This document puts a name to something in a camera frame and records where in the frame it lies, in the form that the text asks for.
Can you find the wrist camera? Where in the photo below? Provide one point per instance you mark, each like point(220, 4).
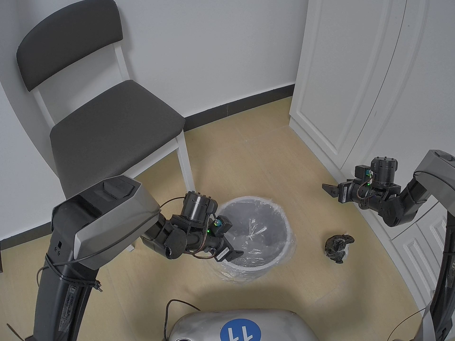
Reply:
point(362, 172)
point(224, 226)

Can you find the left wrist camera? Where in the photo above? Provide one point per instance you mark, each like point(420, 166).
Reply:
point(224, 226)

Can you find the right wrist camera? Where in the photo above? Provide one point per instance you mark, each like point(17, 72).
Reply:
point(362, 172)

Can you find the dark grey white chair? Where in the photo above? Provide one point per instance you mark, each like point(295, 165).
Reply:
point(106, 137)

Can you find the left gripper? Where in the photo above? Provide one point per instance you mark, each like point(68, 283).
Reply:
point(218, 245)

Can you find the pale grey trash bin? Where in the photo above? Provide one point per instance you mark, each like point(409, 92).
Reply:
point(248, 274)

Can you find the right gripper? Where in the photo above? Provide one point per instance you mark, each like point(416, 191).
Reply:
point(355, 192)

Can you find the white wardrobe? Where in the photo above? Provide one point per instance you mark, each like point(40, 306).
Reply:
point(355, 83)

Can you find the clear plastic bag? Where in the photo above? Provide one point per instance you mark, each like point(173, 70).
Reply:
point(256, 229)

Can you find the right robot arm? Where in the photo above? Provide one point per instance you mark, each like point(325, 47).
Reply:
point(437, 176)

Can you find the crumpled black plastic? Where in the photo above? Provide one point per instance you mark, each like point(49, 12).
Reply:
point(336, 245)

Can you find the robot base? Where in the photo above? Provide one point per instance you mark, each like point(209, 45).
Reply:
point(199, 329)

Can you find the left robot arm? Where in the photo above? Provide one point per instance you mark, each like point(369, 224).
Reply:
point(106, 222)

